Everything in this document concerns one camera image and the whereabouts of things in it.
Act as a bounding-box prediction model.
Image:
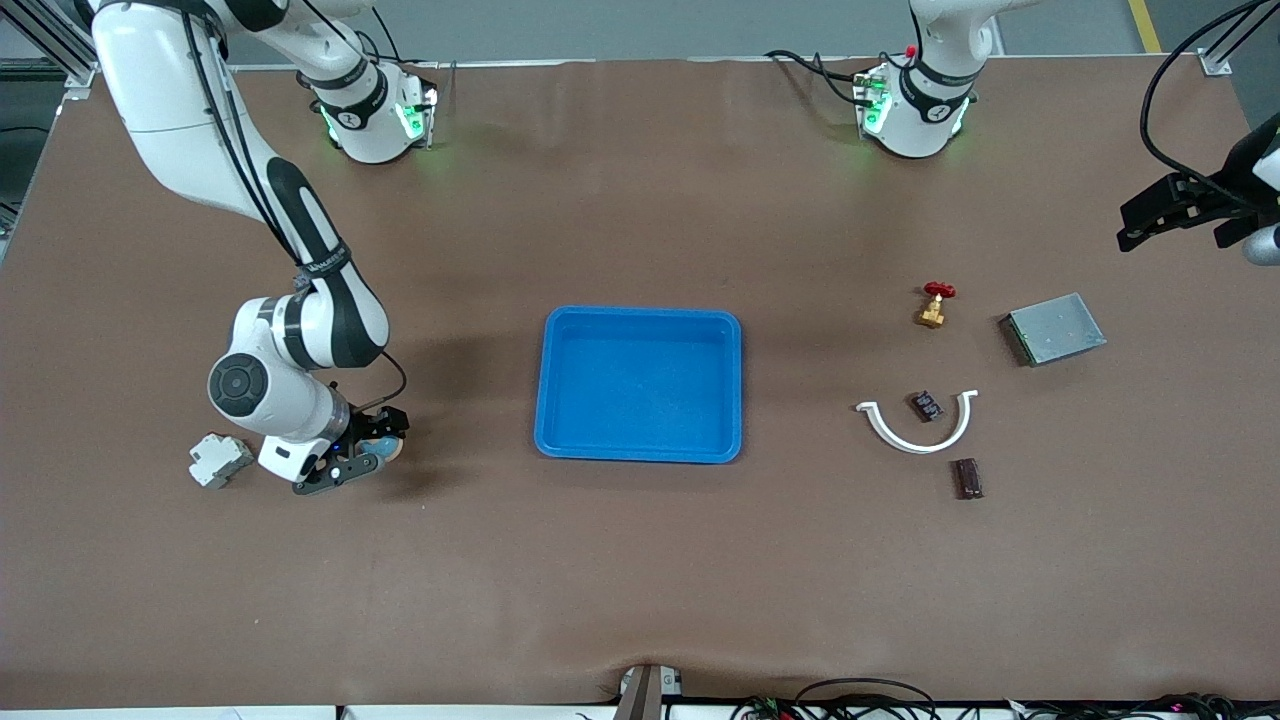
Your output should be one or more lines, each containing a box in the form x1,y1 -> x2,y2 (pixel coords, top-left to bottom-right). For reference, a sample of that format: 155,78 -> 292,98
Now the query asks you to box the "white circuit breaker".
188,432 -> 255,490

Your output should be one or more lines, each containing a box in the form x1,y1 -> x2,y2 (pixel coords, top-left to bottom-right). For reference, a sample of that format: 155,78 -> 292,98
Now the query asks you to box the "silver metal box module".
1000,292 -> 1109,368

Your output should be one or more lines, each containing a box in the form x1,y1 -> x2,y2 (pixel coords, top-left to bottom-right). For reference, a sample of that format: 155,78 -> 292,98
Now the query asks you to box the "blue plastic tray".
533,306 -> 744,466

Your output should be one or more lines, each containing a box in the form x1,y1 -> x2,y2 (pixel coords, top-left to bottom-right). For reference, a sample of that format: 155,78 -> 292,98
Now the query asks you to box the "white semicircular pipe clamp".
856,390 -> 981,456

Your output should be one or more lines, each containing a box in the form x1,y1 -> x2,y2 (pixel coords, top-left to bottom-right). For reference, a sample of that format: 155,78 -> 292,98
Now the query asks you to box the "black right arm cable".
180,0 -> 409,411

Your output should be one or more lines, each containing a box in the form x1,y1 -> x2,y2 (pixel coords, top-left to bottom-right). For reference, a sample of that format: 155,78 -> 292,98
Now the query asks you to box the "aluminium frame post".
0,0 -> 136,91
1198,0 -> 1280,77

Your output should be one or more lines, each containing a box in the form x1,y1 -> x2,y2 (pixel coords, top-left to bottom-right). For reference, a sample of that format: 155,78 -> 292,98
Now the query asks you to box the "brass valve red handle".
917,281 -> 957,330

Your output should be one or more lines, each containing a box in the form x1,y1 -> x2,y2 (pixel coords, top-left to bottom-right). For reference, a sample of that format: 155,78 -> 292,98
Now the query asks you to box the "grey table edge bracket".
615,663 -> 686,720

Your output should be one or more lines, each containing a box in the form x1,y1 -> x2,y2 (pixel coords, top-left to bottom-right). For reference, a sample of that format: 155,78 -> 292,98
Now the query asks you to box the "black tangled cable bundle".
1010,692 -> 1280,720

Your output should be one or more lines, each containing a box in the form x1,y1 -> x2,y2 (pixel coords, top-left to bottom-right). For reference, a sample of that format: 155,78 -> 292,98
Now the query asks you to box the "black looped cable bundle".
730,678 -> 941,720

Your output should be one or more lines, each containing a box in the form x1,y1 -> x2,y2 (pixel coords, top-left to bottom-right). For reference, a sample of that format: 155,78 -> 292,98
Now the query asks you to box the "black cable behind table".
765,48 -> 869,106

